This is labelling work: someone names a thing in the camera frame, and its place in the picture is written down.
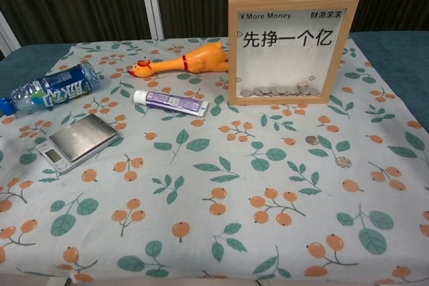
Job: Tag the floral orange fruit tablecloth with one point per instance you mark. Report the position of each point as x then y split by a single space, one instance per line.
214 182

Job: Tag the wooden frame coin bank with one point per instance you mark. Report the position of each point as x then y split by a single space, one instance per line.
335 48

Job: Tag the orange rubber chicken toy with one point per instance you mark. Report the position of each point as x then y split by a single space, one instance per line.
197 60

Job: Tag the purple white toothpaste tube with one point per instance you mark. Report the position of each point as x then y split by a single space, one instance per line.
174 102

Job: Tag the silver digital pocket scale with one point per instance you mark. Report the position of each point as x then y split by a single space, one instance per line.
80 137

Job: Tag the silver coin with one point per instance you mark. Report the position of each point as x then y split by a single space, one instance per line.
312 140
344 162

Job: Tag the blue label plastic bottle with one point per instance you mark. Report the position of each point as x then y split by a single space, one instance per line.
63 86

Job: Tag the white partition post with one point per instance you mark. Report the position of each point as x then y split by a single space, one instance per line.
8 36
152 1

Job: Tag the pile of silver coins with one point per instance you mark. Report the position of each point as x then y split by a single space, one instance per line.
278 91

